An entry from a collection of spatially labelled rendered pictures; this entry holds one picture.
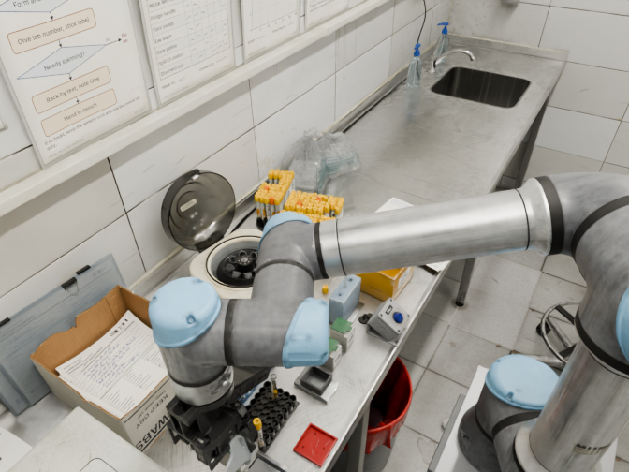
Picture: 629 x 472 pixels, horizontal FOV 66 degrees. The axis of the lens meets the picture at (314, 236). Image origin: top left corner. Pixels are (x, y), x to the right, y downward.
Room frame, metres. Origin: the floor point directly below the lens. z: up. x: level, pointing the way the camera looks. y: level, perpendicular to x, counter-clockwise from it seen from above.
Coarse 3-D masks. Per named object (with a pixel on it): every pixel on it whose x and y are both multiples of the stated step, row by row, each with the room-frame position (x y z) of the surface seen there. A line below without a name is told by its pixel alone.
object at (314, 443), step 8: (312, 424) 0.53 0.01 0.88; (304, 432) 0.51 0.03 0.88; (312, 432) 0.52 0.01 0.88; (320, 432) 0.52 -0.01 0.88; (304, 440) 0.50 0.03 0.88; (312, 440) 0.50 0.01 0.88; (320, 440) 0.50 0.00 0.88; (328, 440) 0.50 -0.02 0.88; (336, 440) 0.49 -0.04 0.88; (296, 448) 0.48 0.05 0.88; (304, 448) 0.48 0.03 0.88; (312, 448) 0.48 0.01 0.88; (320, 448) 0.48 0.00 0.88; (328, 448) 0.48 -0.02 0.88; (304, 456) 0.46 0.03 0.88; (312, 456) 0.46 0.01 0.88; (320, 456) 0.46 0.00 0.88; (320, 464) 0.45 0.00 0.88
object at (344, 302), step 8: (352, 280) 0.86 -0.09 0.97; (360, 280) 0.87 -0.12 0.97; (336, 288) 0.84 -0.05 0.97; (344, 288) 0.84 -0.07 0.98; (352, 288) 0.84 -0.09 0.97; (336, 296) 0.81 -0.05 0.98; (344, 296) 0.81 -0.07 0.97; (352, 296) 0.83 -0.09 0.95; (336, 304) 0.80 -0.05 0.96; (344, 304) 0.80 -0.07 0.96; (352, 304) 0.83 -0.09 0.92; (360, 304) 0.86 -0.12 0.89; (336, 312) 0.80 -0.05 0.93; (344, 312) 0.80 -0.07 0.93; (352, 312) 0.84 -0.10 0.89; (352, 320) 0.81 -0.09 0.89
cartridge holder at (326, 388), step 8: (304, 368) 0.67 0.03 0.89; (312, 368) 0.66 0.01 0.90; (320, 368) 0.65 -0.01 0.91; (304, 376) 0.63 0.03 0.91; (312, 376) 0.64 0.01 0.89; (320, 376) 0.64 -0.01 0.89; (328, 376) 0.63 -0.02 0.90; (296, 384) 0.63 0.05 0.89; (304, 384) 0.62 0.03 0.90; (312, 384) 0.61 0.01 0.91; (320, 384) 0.62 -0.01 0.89; (328, 384) 0.62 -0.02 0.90; (336, 384) 0.62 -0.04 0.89; (312, 392) 0.60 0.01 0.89; (320, 392) 0.59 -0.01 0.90; (328, 392) 0.60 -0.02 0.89; (328, 400) 0.58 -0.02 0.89
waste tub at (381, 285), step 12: (360, 276) 0.92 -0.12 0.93; (372, 276) 0.90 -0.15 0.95; (384, 276) 0.88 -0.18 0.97; (396, 276) 0.88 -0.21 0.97; (408, 276) 0.95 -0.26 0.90; (360, 288) 0.92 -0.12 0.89; (372, 288) 0.90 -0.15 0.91; (384, 288) 0.88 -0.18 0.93; (396, 288) 0.88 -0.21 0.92; (384, 300) 0.88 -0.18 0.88
